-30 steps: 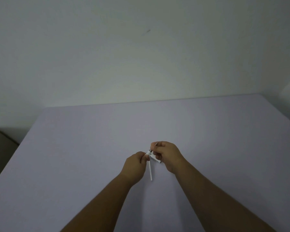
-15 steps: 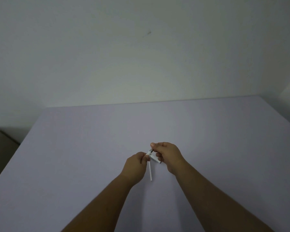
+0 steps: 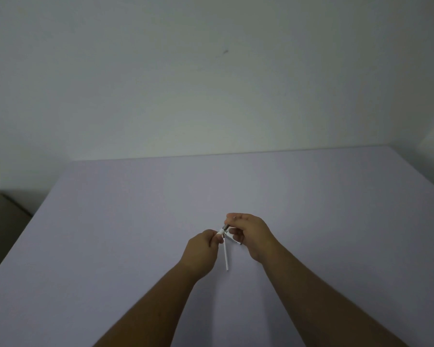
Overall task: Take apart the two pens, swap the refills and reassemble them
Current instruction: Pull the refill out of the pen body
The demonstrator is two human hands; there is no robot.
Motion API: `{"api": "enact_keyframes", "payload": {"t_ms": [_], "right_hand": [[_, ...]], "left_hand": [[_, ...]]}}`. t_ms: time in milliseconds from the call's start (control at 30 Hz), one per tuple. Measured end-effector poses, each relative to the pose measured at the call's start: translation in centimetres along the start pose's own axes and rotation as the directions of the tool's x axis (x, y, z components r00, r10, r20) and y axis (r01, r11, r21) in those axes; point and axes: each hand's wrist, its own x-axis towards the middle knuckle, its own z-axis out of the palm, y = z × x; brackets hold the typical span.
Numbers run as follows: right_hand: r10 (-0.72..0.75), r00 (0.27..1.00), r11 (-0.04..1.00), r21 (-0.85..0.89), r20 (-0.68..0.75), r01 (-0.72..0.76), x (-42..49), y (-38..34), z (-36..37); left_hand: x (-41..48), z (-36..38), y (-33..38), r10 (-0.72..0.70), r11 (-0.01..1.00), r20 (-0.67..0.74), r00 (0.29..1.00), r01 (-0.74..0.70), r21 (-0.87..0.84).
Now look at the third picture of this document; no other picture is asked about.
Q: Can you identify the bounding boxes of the person's left hand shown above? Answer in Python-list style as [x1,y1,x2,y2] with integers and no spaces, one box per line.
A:
[179,229,225,280]

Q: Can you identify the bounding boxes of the person's right hand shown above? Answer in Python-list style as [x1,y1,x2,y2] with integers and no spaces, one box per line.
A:
[225,213,278,264]

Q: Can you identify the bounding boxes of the white pen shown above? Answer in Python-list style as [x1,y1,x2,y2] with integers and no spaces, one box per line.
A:
[218,227,230,272]

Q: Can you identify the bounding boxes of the person's right forearm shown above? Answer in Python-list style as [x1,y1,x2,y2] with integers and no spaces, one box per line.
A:
[260,243,409,347]

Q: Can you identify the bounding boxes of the person's left forearm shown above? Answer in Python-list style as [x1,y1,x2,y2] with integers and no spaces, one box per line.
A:
[93,263,200,347]

